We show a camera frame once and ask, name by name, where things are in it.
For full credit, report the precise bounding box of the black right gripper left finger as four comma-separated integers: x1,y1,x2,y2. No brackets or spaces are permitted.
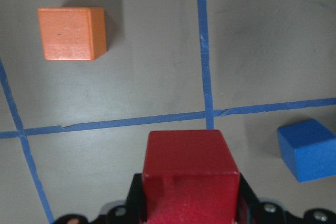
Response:
53,173,147,223

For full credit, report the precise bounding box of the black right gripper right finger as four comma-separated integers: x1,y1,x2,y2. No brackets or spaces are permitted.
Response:
236,175,335,224

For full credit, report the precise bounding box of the red wooden block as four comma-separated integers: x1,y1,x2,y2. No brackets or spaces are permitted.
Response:
142,130,240,223

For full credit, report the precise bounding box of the blue wooden block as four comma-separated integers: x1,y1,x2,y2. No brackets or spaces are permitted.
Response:
277,119,335,183

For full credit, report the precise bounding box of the orange wooden block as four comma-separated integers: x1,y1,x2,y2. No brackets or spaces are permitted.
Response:
37,7,107,61

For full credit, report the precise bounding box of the brown paper table cover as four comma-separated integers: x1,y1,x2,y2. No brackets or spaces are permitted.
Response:
1,0,335,223

